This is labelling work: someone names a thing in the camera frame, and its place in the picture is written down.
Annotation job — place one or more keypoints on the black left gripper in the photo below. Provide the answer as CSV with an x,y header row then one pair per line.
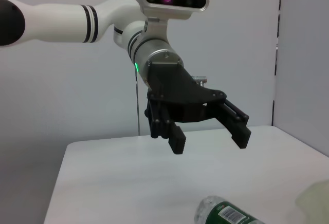
x,y
177,90

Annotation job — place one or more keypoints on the clear bottle green label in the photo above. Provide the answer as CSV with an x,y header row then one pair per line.
x,y
226,211

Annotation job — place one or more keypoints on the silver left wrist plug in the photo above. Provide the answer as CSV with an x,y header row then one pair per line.
x,y
200,78

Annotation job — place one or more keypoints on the translucent green fruit plate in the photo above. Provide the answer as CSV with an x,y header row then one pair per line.
x,y
316,201

